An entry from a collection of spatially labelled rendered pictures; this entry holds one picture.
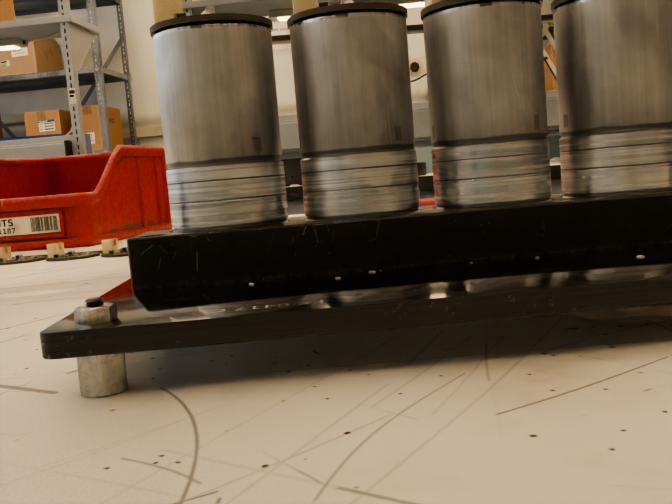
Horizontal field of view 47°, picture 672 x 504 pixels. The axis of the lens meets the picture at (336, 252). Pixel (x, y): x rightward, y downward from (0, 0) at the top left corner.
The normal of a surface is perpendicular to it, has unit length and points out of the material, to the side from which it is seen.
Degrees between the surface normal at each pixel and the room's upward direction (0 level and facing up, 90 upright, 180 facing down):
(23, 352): 0
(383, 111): 90
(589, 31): 90
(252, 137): 90
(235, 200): 90
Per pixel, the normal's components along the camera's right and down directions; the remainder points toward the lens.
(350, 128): -0.09, 0.11
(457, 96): -0.64, 0.13
